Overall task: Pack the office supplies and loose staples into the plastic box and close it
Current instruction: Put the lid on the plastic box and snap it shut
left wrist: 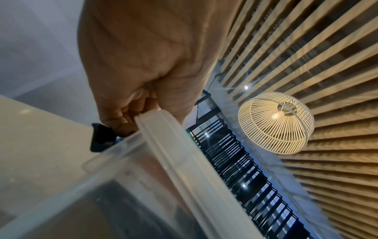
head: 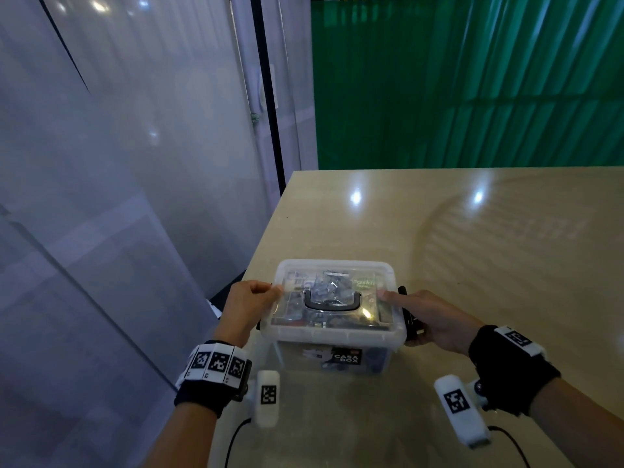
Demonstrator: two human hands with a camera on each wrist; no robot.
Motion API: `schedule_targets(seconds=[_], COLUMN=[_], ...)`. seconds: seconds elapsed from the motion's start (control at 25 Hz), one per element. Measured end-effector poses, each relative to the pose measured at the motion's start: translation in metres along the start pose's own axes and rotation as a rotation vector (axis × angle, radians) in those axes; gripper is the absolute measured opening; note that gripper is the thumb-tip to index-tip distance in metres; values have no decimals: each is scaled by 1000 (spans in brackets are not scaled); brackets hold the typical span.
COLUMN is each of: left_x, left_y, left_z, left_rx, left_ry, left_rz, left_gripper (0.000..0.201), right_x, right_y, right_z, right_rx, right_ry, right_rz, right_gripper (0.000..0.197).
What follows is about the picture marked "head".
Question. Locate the person's left hand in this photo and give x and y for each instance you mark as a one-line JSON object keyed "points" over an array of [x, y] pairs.
{"points": [[244, 309]]}

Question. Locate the person's right hand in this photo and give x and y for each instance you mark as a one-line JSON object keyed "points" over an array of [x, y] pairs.
{"points": [[439, 321]]}

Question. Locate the transparent box lid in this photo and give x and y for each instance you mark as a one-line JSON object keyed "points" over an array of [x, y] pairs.
{"points": [[336, 292]]}

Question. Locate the transparent storage box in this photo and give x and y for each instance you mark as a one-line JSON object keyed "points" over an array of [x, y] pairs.
{"points": [[336, 356]]}

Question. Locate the person's right forearm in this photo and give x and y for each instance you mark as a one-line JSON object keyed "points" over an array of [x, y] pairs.
{"points": [[580, 424]]}

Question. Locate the black marker wristband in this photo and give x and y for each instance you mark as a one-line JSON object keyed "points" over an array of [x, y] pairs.
{"points": [[512, 367], [213, 377]]}

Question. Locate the green curtain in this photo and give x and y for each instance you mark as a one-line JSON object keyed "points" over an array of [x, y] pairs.
{"points": [[468, 83]]}

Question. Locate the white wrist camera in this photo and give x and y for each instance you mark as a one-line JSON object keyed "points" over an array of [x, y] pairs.
{"points": [[460, 409], [266, 396]]}

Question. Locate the black window post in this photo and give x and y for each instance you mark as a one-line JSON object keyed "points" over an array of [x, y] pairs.
{"points": [[266, 92]]}

